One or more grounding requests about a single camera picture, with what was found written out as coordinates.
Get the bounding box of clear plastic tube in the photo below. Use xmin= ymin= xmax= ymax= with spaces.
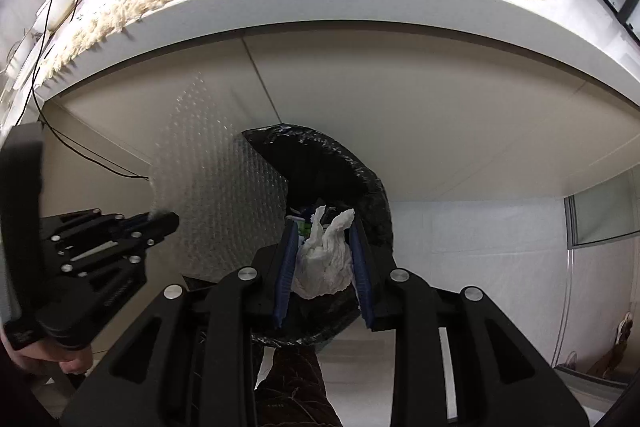
xmin=550 ymin=247 xmax=577 ymax=368

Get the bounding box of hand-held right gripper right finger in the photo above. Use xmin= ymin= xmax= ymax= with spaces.
xmin=347 ymin=223 xmax=586 ymax=427

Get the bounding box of person's left hand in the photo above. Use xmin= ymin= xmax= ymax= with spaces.
xmin=0 ymin=322 xmax=94 ymax=376

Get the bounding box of black bagged bin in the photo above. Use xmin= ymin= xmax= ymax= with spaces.
xmin=182 ymin=124 xmax=396 ymax=348

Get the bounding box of brown shoe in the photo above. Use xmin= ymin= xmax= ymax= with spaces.
xmin=586 ymin=312 xmax=636 ymax=380

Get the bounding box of white tissue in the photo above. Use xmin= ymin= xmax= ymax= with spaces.
xmin=291 ymin=205 xmax=357 ymax=299

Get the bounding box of beige counter cabinet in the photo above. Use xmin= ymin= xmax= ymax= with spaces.
xmin=40 ymin=29 xmax=640 ymax=202

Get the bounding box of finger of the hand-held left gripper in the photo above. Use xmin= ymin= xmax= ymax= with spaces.
xmin=42 ymin=208 xmax=180 ymax=241
xmin=52 ymin=231 xmax=152 ymax=280

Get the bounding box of black cable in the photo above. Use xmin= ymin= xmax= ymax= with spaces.
xmin=30 ymin=0 xmax=151 ymax=180

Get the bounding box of plain white bowl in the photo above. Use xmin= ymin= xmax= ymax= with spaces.
xmin=37 ymin=0 xmax=90 ymax=32

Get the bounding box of clear bubble wrap sheet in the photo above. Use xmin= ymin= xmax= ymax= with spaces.
xmin=149 ymin=74 xmax=291 ymax=283

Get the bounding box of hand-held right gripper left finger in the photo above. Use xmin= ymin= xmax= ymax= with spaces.
xmin=60 ymin=222 xmax=301 ymax=427

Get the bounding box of grey glass panel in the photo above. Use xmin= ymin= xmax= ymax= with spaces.
xmin=564 ymin=167 xmax=640 ymax=250

